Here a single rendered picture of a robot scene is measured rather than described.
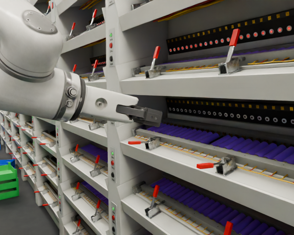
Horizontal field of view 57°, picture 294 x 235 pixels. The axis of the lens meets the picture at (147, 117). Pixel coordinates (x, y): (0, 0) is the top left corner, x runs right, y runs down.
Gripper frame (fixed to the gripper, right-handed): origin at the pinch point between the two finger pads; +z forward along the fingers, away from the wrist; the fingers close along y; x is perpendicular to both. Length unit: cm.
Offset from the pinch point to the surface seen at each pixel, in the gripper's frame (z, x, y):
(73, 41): 4, -29, 78
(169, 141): 17.9, 4.8, 13.0
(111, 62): 6.8, -16.7, 38.0
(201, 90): 10.1, -8.0, -3.2
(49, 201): 30, 66, 141
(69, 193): 26, 47, 97
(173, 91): 10.2, -7.9, 6.2
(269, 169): 17.9, 4.9, -17.0
